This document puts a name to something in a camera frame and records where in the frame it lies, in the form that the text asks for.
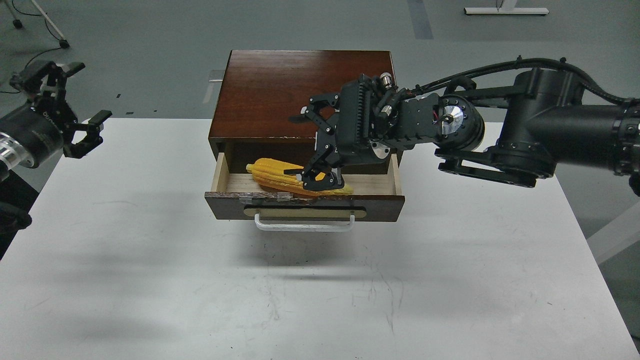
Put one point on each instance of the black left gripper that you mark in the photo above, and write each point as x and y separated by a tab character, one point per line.
29	136

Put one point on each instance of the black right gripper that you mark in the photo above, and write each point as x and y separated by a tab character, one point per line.
349	136

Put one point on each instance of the yellow corn cob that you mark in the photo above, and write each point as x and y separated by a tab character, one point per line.
269	172

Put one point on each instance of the wooden drawer with white handle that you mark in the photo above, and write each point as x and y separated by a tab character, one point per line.
377	198

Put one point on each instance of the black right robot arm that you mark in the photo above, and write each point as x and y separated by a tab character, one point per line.
509	122

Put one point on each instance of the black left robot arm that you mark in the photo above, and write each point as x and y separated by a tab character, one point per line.
17	197

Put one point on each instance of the white wheeled stand legs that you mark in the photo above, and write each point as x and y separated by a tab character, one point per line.
40	13

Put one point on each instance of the dark wooden cabinet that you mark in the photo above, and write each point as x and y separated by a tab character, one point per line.
262	89

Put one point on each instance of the white stand base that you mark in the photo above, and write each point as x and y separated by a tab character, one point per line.
506	8

